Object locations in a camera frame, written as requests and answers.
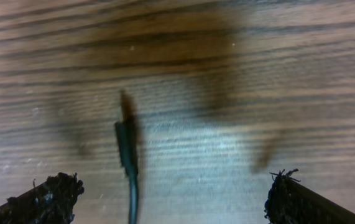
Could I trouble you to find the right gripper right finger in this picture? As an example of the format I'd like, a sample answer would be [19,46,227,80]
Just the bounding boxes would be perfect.
[264,169,355,224]

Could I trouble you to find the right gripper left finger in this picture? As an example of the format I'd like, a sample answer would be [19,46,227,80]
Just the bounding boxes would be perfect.
[0,172,85,224]

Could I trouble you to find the black charging cable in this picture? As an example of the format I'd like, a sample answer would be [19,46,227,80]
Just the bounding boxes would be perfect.
[113,90,144,224]

